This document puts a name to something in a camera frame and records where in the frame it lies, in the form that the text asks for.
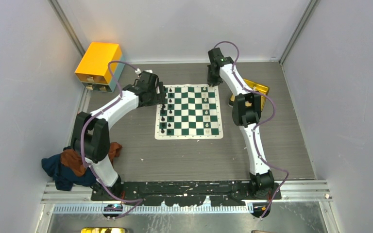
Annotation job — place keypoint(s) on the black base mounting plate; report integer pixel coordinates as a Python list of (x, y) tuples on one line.
[(194, 193)]

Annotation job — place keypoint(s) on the green white chess board mat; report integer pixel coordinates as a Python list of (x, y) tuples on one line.
[(188, 113)]

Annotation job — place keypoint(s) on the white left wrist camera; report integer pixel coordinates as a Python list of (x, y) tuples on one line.
[(139, 71)]

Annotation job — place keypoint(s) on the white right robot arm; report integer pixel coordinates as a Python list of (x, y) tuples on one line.
[(246, 114)]

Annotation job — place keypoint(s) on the yellow teal drawer box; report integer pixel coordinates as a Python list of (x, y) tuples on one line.
[(93, 71)]

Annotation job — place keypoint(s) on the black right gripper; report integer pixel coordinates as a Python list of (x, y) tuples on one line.
[(214, 82)]

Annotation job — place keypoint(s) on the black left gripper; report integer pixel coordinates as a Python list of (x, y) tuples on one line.
[(159, 98)]

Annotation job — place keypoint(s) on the yellow transparent tray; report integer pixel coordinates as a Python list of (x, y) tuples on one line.
[(257, 87)]

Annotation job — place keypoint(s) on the orange cloth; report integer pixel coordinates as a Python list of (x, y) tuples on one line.
[(71, 159)]

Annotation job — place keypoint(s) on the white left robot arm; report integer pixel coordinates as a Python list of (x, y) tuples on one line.
[(91, 132)]

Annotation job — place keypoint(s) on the dark blue cloth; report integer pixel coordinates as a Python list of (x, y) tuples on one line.
[(63, 176)]

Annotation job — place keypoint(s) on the aluminium frame rail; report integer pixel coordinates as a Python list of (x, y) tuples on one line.
[(78, 200)]

